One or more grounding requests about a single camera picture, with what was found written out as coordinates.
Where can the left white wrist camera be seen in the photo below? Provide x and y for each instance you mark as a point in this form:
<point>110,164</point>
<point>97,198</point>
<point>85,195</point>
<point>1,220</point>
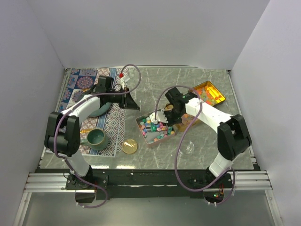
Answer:
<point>123,80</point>

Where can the round gold tin lid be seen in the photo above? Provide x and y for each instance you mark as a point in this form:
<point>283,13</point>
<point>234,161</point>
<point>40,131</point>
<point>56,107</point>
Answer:
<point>129,146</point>

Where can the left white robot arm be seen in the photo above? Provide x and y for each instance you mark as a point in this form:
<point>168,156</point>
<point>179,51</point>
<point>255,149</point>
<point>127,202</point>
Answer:
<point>62,134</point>

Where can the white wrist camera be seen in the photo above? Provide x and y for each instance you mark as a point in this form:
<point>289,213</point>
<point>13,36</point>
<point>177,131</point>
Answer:
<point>157,117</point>
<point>123,80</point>

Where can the black base bar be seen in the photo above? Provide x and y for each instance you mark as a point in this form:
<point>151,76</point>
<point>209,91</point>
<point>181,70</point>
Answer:
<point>125,183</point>

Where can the teal ceramic plate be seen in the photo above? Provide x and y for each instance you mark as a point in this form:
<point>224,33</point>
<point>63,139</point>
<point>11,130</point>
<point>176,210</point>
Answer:
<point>99,112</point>

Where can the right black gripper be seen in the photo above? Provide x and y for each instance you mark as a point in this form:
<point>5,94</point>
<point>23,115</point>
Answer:
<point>170,123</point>

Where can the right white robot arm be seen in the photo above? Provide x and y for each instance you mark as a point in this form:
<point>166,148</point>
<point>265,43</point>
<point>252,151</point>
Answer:
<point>233,137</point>

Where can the teal ceramic cup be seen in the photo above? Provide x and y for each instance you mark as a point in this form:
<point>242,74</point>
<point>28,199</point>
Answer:
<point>96,139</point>

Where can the clear plastic ball half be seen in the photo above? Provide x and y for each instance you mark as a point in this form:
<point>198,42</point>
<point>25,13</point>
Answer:
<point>187,148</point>

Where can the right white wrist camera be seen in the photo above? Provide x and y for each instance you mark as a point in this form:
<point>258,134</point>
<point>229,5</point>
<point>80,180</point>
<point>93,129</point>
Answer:
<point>157,117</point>

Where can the gold tin of pastel candies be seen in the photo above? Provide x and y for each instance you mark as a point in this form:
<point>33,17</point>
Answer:
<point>186,119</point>

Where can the patterned placemat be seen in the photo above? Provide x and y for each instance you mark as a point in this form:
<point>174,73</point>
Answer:
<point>112,123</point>

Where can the gold tin of neon candies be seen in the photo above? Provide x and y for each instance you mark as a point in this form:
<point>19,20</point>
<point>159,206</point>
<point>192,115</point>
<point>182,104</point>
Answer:
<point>210,94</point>

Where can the pink tin of star candies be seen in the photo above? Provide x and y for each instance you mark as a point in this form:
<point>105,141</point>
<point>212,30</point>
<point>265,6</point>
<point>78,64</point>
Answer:
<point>154,134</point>

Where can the gold spoon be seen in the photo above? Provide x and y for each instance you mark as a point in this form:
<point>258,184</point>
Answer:
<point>85,130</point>

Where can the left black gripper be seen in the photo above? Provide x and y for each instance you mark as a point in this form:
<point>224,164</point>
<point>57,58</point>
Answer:
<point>130,102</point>

